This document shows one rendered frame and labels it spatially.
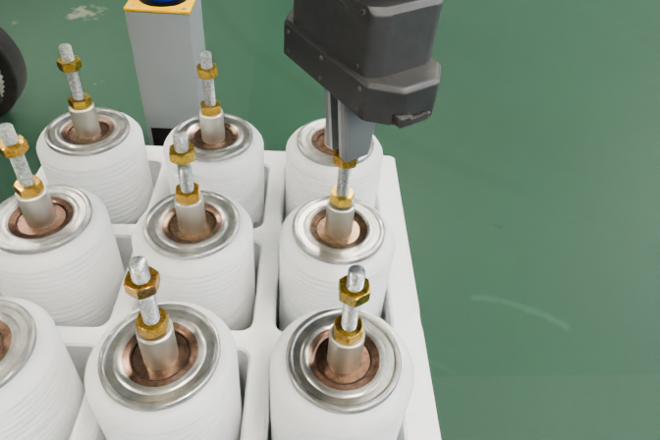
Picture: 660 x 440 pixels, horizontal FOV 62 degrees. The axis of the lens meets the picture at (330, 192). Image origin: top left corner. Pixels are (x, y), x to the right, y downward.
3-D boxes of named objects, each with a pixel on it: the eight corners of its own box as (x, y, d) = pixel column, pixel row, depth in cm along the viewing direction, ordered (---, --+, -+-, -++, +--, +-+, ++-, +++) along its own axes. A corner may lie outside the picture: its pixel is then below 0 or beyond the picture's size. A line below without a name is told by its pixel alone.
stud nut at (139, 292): (130, 304, 30) (127, 295, 29) (121, 282, 31) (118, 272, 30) (165, 291, 30) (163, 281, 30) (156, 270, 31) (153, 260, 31)
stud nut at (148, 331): (140, 344, 32) (138, 335, 32) (133, 321, 33) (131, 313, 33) (174, 330, 33) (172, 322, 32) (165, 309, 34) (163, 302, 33)
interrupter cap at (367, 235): (358, 282, 41) (359, 276, 41) (274, 242, 43) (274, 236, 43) (398, 222, 46) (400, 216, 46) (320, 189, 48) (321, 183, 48)
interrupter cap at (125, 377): (100, 428, 32) (97, 422, 31) (98, 322, 37) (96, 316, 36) (230, 395, 34) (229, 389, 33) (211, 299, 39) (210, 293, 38)
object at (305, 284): (344, 412, 52) (364, 295, 40) (260, 364, 55) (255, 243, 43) (386, 337, 58) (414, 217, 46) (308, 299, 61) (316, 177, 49)
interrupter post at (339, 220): (344, 247, 44) (348, 217, 41) (318, 235, 44) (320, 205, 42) (357, 228, 45) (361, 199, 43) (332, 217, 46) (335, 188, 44)
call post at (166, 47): (162, 218, 79) (122, 11, 58) (172, 186, 84) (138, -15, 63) (212, 220, 79) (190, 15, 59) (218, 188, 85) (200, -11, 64)
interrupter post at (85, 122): (107, 135, 52) (99, 105, 50) (83, 144, 51) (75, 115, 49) (94, 124, 53) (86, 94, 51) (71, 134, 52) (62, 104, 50)
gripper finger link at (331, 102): (361, 140, 40) (371, 65, 36) (325, 153, 39) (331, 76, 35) (349, 129, 41) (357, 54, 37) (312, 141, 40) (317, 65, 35)
